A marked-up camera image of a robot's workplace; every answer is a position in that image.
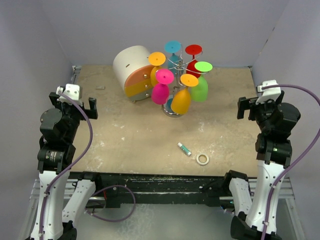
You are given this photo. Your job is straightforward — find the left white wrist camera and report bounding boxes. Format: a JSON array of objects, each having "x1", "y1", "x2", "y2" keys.
[{"x1": 56, "y1": 83, "x2": 83, "y2": 107}]

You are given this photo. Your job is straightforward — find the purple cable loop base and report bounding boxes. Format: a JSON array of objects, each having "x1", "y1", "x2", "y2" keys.
[{"x1": 84, "y1": 184, "x2": 137, "y2": 222}]

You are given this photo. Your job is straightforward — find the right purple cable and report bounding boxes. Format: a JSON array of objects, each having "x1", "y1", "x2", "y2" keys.
[{"x1": 259, "y1": 84, "x2": 320, "y2": 238}]

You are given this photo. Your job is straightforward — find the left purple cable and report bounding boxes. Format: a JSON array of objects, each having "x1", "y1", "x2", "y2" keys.
[{"x1": 38, "y1": 91, "x2": 94, "y2": 238}]

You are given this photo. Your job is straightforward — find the purple cable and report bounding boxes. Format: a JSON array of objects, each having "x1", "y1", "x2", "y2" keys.
[
  {"x1": 38, "y1": 91, "x2": 94, "y2": 238},
  {"x1": 259, "y1": 84, "x2": 320, "y2": 238}
]

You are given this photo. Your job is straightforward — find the green plastic wine glass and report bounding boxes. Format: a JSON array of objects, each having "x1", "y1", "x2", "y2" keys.
[{"x1": 190, "y1": 61, "x2": 213, "y2": 102}]

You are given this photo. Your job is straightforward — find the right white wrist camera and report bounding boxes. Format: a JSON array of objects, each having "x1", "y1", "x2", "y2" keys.
[{"x1": 255, "y1": 79, "x2": 281, "y2": 105}]

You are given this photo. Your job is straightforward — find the pink plastic wine glass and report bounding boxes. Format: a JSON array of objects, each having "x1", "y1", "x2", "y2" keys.
[{"x1": 151, "y1": 68, "x2": 175, "y2": 105}]

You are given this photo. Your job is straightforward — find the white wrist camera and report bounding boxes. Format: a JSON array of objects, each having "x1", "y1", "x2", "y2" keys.
[
  {"x1": 56, "y1": 83, "x2": 83, "y2": 107},
  {"x1": 255, "y1": 79, "x2": 281, "y2": 105}
]

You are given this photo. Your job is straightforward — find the orange wine glass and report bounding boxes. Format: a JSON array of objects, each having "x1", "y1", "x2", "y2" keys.
[
  {"x1": 148, "y1": 51, "x2": 166, "y2": 87},
  {"x1": 170, "y1": 73, "x2": 199, "y2": 115}
]

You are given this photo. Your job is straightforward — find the blue plastic wine glass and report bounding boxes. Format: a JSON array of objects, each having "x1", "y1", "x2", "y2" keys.
[{"x1": 164, "y1": 40, "x2": 183, "y2": 77}]

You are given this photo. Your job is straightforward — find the small grey block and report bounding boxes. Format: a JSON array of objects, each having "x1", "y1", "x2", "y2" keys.
[{"x1": 96, "y1": 85, "x2": 105, "y2": 90}]

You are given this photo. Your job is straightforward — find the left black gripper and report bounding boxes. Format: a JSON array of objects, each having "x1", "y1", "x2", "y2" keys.
[{"x1": 49, "y1": 92, "x2": 97, "y2": 142}]

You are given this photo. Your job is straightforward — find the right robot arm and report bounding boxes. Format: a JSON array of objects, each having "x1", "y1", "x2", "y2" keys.
[{"x1": 222, "y1": 96, "x2": 301, "y2": 240}]

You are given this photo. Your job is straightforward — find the black base frame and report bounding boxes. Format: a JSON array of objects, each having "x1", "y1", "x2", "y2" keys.
[{"x1": 64, "y1": 171, "x2": 253, "y2": 210}]

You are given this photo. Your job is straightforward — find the red plastic wine glass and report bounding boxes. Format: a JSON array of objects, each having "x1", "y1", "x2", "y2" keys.
[{"x1": 185, "y1": 44, "x2": 203, "y2": 79}]

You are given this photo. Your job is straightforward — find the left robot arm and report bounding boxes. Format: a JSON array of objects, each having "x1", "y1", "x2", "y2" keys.
[{"x1": 28, "y1": 91, "x2": 103, "y2": 240}]

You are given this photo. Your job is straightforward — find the small white green tube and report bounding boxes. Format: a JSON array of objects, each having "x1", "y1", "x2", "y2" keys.
[{"x1": 177, "y1": 142, "x2": 192, "y2": 157}]

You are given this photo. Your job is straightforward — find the orange wine glass front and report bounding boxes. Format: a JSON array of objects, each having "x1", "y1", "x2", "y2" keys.
[{"x1": 148, "y1": 51, "x2": 166, "y2": 87}]

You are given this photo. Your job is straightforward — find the white tape roll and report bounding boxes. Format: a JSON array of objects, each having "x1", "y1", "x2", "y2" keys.
[{"x1": 196, "y1": 153, "x2": 210, "y2": 166}]

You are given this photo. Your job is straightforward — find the round white drawer cabinet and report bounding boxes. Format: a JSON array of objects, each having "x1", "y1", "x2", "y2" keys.
[{"x1": 112, "y1": 45, "x2": 154, "y2": 102}]

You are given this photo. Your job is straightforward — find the chrome wine glass rack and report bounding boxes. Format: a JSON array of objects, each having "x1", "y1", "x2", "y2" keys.
[{"x1": 162, "y1": 44, "x2": 213, "y2": 117}]

